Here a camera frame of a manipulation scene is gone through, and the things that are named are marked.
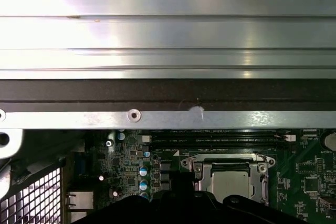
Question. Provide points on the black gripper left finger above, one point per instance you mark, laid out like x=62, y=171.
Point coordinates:
x=147, y=211

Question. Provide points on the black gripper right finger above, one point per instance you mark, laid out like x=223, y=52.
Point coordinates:
x=231, y=208

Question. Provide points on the silver-topped CPU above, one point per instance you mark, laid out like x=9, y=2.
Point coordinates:
x=231, y=183

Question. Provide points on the CPU socket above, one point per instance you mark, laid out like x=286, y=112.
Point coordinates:
x=270, y=161

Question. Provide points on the RAM slot with black clips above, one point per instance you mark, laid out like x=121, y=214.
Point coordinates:
x=210, y=145
x=210, y=132

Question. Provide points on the RAM slot with white clips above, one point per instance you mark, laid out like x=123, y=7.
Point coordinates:
x=290, y=138

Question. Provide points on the silver rear port housing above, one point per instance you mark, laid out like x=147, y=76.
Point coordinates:
x=80, y=200

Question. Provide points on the green motherboard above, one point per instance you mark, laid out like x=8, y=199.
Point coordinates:
x=296, y=176

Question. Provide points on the silver coin battery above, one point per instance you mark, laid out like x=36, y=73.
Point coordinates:
x=331, y=141

